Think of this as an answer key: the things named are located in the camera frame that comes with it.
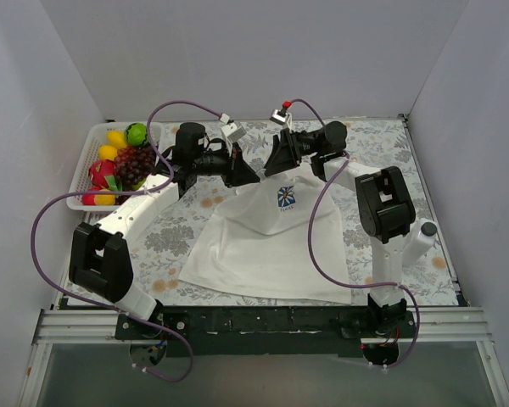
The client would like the red yellow toy mango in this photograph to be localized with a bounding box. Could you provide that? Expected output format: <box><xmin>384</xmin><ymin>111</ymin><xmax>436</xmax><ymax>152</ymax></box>
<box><xmin>81</xmin><ymin>187</ymin><xmax>116</xmax><ymax>206</ymax></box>

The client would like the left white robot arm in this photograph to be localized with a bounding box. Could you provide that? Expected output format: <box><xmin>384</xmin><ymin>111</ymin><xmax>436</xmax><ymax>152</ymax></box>
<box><xmin>69</xmin><ymin>121</ymin><xmax>260</xmax><ymax>339</ymax></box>

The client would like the yellow toy lemon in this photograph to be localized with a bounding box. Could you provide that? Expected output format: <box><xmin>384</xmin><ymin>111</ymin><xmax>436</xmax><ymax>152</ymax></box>
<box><xmin>98</xmin><ymin>145</ymin><xmax>118</xmax><ymax>161</ymax></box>
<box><xmin>106</xmin><ymin>131</ymin><xmax>128</xmax><ymax>150</ymax></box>

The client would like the red toy dragon fruit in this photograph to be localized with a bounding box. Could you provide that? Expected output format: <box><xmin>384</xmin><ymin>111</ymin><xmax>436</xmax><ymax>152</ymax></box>
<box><xmin>88</xmin><ymin>159</ymin><xmax>116</xmax><ymax>190</ymax></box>

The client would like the white plastic fruit basket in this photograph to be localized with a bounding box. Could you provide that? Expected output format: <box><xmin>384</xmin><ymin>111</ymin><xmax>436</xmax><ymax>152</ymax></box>
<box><xmin>66</xmin><ymin>122</ymin><xmax>174</xmax><ymax>213</ymax></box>

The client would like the white t-shirt with flower print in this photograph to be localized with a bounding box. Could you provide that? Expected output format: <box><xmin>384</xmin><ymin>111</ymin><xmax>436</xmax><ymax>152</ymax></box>
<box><xmin>183</xmin><ymin>164</ymin><xmax>351</xmax><ymax>304</ymax></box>

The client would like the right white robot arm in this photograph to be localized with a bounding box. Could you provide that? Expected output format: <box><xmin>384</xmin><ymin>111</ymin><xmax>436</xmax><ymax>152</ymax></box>
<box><xmin>265</xmin><ymin>121</ymin><xmax>416</xmax><ymax>337</ymax></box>

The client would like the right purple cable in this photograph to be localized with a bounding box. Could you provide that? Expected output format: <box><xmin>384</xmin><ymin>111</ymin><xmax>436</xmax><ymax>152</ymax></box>
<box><xmin>282</xmin><ymin>98</ymin><xmax>421</xmax><ymax>369</ymax></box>

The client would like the purple cable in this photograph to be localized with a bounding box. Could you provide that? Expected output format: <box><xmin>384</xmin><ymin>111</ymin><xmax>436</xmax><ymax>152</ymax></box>
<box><xmin>30</xmin><ymin>99</ymin><xmax>231</xmax><ymax>382</ymax></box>
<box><xmin>282</xmin><ymin>98</ymin><xmax>421</xmax><ymax>369</ymax></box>

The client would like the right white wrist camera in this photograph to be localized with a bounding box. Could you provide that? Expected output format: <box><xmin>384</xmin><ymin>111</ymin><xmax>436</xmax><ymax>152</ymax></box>
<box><xmin>270</xmin><ymin>108</ymin><xmax>293</xmax><ymax>130</ymax></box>

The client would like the yellow toy lemon lower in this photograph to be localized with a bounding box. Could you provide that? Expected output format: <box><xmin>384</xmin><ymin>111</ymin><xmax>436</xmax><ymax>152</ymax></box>
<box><xmin>98</xmin><ymin>145</ymin><xmax>118</xmax><ymax>161</ymax></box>

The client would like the aluminium frame rail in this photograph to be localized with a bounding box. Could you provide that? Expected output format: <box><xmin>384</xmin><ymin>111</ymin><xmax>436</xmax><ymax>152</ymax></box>
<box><xmin>32</xmin><ymin>307</ymin><xmax>493</xmax><ymax>344</ymax></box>

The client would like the yellow toy lemon upper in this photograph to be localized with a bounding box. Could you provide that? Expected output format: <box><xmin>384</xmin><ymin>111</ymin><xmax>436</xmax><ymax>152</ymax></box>
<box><xmin>106</xmin><ymin>131</ymin><xmax>128</xmax><ymax>150</ymax></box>

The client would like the white bottle with black cap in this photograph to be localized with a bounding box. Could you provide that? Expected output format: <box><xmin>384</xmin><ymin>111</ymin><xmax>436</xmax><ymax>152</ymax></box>
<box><xmin>402</xmin><ymin>219</ymin><xmax>438</xmax><ymax>267</ymax></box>

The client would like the green toy watermelon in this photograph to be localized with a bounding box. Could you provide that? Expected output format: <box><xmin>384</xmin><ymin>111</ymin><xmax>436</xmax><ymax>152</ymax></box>
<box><xmin>124</xmin><ymin>123</ymin><xmax>148</xmax><ymax>148</ymax></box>

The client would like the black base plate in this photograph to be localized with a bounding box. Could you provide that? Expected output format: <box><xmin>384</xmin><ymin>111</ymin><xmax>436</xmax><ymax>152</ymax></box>
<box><xmin>115</xmin><ymin>305</ymin><xmax>416</xmax><ymax>358</ymax></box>

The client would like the purple toy grape bunch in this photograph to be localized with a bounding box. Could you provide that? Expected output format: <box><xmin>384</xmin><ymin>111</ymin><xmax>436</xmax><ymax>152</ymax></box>
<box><xmin>114</xmin><ymin>145</ymin><xmax>156</xmax><ymax>191</ymax></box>

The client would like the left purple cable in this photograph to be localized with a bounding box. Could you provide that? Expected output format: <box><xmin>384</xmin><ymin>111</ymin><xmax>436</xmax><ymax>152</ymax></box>
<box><xmin>30</xmin><ymin>99</ymin><xmax>231</xmax><ymax>382</ymax></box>

